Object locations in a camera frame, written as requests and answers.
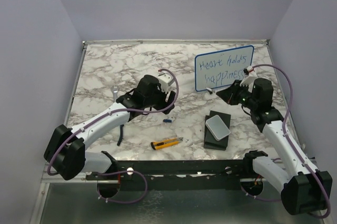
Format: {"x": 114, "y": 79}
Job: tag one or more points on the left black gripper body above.
{"x": 158, "y": 100}

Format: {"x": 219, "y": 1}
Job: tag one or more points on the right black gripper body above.
{"x": 240, "y": 94}

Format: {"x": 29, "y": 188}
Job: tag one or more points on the blue whiteboard marker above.
{"x": 211, "y": 91}

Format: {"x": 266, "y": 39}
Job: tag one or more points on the blue framed whiteboard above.
{"x": 221, "y": 68}

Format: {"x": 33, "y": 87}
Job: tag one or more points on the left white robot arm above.
{"x": 67, "y": 151}

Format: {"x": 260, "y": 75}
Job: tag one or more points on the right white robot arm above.
{"x": 303, "y": 188}

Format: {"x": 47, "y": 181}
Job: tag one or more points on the silver wrench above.
{"x": 114, "y": 91}

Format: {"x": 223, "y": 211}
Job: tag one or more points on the grey white eraser case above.
{"x": 217, "y": 127}

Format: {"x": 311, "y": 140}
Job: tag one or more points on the yellow utility knife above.
{"x": 156, "y": 145}

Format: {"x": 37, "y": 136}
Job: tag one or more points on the black box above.
{"x": 209, "y": 140}

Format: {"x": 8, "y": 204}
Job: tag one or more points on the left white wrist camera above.
{"x": 165, "y": 80}

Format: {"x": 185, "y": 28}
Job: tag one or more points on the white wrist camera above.
{"x": 249, "y": 76}
{"x": 165, "y": 80}

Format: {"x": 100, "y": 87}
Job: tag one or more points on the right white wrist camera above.
{"x": 249, "y": 76}

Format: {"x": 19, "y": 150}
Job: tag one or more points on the blue handled pliers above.
{"x": 121, "y": 135}

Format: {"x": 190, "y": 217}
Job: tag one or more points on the black mounting base rail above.
{"x": 191, "y": 174}

